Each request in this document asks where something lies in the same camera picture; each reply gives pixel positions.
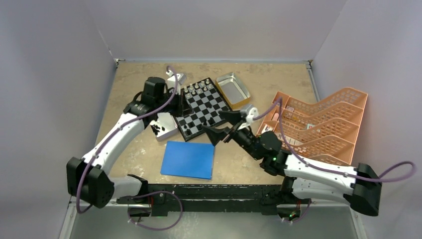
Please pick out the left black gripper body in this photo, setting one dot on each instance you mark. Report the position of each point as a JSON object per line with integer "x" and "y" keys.
{"x": 174, "y": 106}

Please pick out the black and silver chessboard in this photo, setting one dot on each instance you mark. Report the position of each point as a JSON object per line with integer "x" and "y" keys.
{"x": 205, "y": 109}

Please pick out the pink eraser in organizer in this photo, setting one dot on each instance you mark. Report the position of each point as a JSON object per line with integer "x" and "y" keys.
{"x": 275, "y": 117}

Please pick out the gold rectangular metal tin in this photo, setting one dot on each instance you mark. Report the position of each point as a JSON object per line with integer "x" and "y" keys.
{"x": 233, "y": 90}

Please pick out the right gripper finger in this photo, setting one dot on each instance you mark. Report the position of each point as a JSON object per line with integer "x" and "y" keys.
{"x": 216, "y": 135}
{"x": 232, "y": 117}

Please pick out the orange plastic tiered organizer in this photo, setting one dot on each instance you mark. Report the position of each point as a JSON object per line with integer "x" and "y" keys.
{"x": 325, "y": 131}

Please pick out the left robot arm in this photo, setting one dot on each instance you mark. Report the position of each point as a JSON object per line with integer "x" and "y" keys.
{"x": 88, "y": 177}

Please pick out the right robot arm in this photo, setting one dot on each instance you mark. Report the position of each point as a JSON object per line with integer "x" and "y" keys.
{"x": 359, "y": 187}

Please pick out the white chess piece row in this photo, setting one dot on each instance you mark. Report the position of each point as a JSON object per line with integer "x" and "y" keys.
{"x": 198, "y": 90}

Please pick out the pile of black chess pieces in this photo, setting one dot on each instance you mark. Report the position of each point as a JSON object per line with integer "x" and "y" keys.
{"x": 159, "y": 128}

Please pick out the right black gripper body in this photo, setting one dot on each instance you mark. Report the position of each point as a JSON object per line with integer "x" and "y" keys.
{"x": 243, "y": 137}

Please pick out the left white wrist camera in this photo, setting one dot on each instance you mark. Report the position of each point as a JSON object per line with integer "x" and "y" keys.
{"x": 178, "y": 78}

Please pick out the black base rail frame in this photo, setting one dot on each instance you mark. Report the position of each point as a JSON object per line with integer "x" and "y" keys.
{"x": 265, "y": 199}

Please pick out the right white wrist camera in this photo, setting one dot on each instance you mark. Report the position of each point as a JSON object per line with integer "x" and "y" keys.
{"x": 248, "y": 112}

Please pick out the blue folder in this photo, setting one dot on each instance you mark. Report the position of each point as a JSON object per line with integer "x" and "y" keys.
{"x": 188, "y": 159}

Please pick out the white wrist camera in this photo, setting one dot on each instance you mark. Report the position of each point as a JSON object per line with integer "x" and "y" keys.
{"x": 248, "y": 112}
{"x": 178, "y": 78}

